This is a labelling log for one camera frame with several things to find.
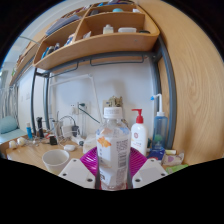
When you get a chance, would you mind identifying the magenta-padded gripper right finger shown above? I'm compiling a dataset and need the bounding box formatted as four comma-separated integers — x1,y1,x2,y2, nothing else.
127,147,169,190

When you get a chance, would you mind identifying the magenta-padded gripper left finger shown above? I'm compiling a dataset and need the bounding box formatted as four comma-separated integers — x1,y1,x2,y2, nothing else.
58,147,100,190

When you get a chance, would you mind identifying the clear plastic water bottle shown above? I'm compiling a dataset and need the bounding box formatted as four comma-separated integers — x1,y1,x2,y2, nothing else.
95,106,132,191

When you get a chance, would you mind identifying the small blue box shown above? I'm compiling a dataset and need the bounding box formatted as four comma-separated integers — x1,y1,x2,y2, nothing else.
147,148,166,161

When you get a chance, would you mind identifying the white paper cup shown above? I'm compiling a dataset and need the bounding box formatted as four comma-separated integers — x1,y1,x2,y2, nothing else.
41,148,71,176

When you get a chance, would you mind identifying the small white oval case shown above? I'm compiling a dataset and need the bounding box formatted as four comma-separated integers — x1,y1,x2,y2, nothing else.
63,143,77,152

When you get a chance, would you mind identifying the pale snack packet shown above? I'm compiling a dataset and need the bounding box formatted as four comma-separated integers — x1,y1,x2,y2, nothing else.
161,151,185,167

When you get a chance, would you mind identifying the green flat packet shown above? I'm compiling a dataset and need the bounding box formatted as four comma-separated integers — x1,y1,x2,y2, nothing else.
165,163,190,175

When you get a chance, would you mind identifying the white red-pump lotion bottle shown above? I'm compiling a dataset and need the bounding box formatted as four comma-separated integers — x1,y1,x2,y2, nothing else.
130,108,149,157

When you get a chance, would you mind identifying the small black box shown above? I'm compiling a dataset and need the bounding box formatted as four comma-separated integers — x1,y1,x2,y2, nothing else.
49,135,59,146

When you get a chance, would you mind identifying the white charger block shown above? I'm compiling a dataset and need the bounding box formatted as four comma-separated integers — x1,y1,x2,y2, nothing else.
61,124,73,138

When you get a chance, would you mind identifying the blue white-nozzle squeeze bottle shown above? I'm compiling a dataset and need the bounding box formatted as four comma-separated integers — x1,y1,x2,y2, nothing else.
150,93,169,151

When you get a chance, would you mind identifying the tall black device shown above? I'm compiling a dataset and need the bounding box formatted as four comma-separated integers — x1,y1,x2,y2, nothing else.
36,116,45,139

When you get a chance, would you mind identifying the small blue bottle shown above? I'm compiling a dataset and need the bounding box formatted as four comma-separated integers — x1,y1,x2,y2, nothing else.
26,122,34,141

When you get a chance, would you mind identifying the small white round object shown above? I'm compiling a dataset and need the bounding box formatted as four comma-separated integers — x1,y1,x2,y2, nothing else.
8,139,18,150
16,136,26,147

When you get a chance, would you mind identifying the teal cushioned chair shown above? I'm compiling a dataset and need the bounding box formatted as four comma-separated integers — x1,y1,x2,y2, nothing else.
0,115,27,142

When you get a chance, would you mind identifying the wooden shelf unit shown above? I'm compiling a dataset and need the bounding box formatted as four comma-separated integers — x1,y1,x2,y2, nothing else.
9,0,161,86

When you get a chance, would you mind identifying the black cable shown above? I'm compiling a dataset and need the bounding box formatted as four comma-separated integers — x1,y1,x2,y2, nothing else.
78,102,102,125

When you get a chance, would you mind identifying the white wall outlet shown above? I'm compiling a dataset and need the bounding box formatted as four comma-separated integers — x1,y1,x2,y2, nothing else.
69,102,80,116

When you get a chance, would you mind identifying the grey metal desk frame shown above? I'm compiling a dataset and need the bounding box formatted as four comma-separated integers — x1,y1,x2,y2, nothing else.
30,35,178,152

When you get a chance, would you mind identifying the white wall conduit pipe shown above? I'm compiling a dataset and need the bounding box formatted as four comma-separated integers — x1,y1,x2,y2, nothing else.
49,73,102,111

